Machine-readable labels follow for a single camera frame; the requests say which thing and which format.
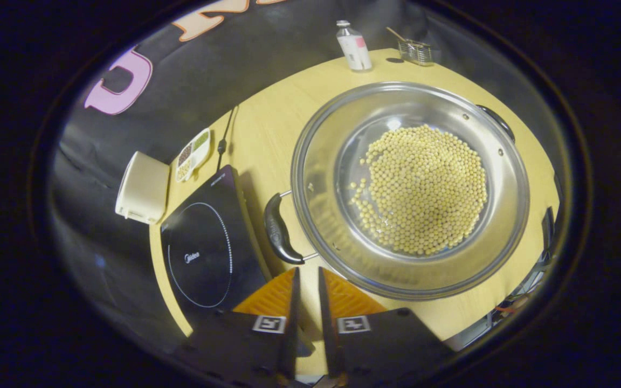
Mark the white toaster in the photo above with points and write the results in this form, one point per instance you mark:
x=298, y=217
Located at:
x=143, y=188

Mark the wooden stick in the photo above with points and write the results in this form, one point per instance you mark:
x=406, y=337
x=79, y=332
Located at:
x=397, y=35

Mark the white divided dish with beans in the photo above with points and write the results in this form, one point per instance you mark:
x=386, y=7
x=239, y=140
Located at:
x=192, y=156

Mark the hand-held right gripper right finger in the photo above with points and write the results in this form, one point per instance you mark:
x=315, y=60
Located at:
x=329, y=323

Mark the white bottle with pink label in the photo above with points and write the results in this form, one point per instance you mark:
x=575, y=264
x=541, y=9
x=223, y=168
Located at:
x=356, y=51

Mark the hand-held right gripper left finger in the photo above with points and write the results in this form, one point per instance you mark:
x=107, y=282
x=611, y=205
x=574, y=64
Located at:
x=289, y=323

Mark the black induction cooktop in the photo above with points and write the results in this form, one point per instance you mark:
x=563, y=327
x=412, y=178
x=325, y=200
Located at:
x=202, y=253

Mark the pile of yellow soybeans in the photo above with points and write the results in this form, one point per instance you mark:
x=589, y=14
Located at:
x=423, y=188

